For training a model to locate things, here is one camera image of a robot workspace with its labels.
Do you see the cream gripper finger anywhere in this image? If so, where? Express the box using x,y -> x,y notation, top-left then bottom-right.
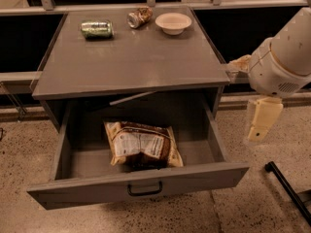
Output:
247,96 -> 284,142
228,54 -> 251,73

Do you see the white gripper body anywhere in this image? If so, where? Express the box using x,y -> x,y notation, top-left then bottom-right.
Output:
248,38 -> 311,98

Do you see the brown chip bag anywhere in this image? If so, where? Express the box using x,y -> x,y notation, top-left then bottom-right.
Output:
104,121 -> 184,170

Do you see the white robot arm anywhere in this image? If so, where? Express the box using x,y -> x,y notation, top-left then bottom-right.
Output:
228,7 -> 311,142

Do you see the grey cabinet counter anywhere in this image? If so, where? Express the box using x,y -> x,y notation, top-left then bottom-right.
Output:
31,6 -> 231,133

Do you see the open grey top drawer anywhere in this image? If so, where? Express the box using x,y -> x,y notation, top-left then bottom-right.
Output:
27,92 -> 249,210

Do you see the black bar on floor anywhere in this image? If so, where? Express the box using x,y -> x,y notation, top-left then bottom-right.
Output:
264,161 -> 311,226

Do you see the white paper bowl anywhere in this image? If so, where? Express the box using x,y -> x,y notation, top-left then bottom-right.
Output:
155,13 -> 192,36

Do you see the green soda can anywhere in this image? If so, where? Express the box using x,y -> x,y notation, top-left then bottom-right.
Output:
81,19 -> 114,39

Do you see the black drawer handle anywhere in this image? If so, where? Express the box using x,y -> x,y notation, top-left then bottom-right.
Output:
127,182 -> 163,197

